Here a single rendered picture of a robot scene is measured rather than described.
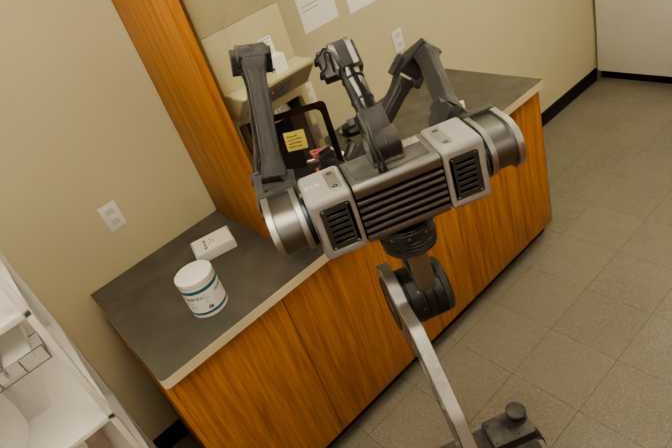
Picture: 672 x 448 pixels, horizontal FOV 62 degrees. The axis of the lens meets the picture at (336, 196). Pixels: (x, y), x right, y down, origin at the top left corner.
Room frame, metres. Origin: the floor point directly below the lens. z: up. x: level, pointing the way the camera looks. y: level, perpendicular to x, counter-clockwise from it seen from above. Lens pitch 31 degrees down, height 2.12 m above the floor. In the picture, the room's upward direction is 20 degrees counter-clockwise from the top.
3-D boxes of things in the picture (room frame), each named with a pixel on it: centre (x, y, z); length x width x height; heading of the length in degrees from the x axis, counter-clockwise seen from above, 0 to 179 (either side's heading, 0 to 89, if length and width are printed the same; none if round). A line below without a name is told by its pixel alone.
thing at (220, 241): (1.86, 0.52, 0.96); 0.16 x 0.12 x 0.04; 105
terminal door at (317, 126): (1.84, 0.08, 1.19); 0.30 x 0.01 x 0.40; 85
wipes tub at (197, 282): (1.53, 0.53, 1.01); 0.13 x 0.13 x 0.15
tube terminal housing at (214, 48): (2.05, 0.17, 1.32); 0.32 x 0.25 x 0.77; 121
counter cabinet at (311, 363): (2.09, -0.01, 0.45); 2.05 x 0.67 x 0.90; 121
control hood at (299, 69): (1.89, 0.08, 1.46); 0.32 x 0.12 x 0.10; 121
